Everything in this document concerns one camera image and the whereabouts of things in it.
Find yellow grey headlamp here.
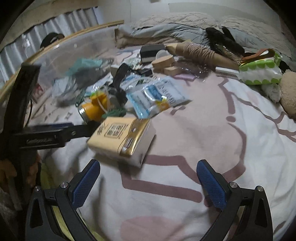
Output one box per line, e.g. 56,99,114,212
77,91,108,123

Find clear plastic storage bin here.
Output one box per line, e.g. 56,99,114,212
23,26,116,124

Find yellow tissue pack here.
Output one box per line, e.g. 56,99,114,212
87,117,156,168

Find blue white medicine sachet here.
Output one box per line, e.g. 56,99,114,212
126,77,190,119

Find wooden bedside shelf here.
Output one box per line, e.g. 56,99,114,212
0,19,125,103

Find grey curtain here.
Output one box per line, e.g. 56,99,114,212
1,7,103,83

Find black sun visor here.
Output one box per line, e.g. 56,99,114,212
40,32,65,49

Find teal plastic bag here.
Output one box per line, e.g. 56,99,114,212
65,58,103,76

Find patterned bed sheet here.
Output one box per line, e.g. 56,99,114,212
30,44,296,241

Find beige fluffy plush toy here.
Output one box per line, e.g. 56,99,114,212
279,71,296,120

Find black gift box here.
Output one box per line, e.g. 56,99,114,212
139,44,166,64

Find grey blue duvet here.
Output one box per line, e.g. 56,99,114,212
118,23,295,71

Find small wooden block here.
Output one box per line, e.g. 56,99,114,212
163,66,182,76

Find clear plastic cup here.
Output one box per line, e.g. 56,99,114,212
156,49,170,59

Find green dotted plastic bag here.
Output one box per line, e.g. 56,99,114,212
238,53,282,85

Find white matchbox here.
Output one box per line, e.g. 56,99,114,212
215,67,239,76

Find beige quilted pillow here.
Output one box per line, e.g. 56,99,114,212
220,16,285,40
131,12,218,29

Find brown leather strap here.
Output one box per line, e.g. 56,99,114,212
240,48,276,64

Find cardboard cone with rope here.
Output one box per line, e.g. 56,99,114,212
166,42,239,70

